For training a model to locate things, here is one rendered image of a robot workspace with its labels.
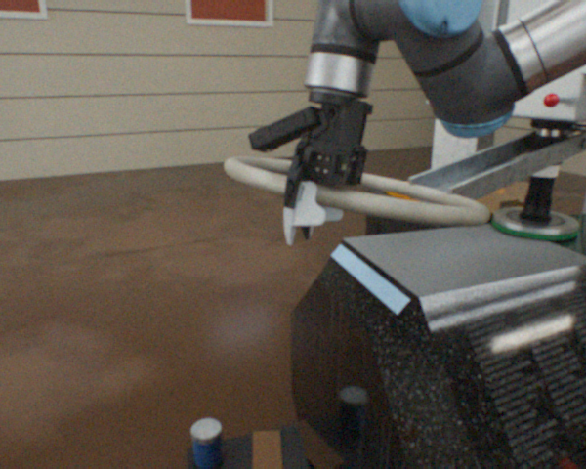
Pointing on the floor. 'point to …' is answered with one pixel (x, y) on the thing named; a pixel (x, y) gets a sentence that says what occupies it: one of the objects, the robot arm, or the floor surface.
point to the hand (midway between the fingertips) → (296, 233)
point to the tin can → (207, 443)
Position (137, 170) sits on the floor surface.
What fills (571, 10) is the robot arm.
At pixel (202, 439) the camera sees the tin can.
